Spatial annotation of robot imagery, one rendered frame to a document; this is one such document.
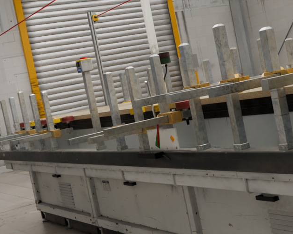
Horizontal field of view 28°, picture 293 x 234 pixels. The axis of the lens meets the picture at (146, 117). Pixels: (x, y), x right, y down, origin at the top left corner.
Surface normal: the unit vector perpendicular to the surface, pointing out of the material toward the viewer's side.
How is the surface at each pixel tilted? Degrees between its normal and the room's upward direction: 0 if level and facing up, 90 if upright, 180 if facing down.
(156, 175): 90
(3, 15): 90
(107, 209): 91
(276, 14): 90
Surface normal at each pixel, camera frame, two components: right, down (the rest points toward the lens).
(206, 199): -0.85, 0.20
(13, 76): 0.49, -0.05
